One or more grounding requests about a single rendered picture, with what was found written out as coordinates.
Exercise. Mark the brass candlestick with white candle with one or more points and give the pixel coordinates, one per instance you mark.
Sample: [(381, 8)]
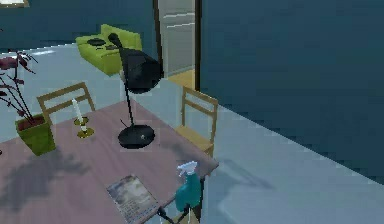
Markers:
[(85, 133)]

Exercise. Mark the light wooden chair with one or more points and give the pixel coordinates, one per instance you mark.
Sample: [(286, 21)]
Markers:
[(63, 91), (195, 136)]

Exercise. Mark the dark small flat object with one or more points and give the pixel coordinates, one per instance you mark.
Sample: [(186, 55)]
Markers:
[(111, 47)]

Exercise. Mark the green sofa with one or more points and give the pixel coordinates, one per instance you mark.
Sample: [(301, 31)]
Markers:
[(100, 58)]

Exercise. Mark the black round flat object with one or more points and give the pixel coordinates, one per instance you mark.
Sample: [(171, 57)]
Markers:
[(96, 42)]

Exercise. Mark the grey room door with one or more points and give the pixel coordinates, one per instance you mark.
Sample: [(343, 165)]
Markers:
[(176, 43)]

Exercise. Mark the grey printed magazine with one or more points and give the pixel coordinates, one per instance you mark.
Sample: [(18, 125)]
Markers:
[(133, 200)]

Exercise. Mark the red plant in green pot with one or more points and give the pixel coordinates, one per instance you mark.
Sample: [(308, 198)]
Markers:
[(36, 136)]

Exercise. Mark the pinkish brown wooden table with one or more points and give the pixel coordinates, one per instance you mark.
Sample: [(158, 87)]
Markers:
[(83, 173)]

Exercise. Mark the black desk lamp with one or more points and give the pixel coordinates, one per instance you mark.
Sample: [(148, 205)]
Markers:
[(140, 70)]

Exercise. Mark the teal spray bottle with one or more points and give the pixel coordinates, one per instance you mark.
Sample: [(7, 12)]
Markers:
[(188, 194)]

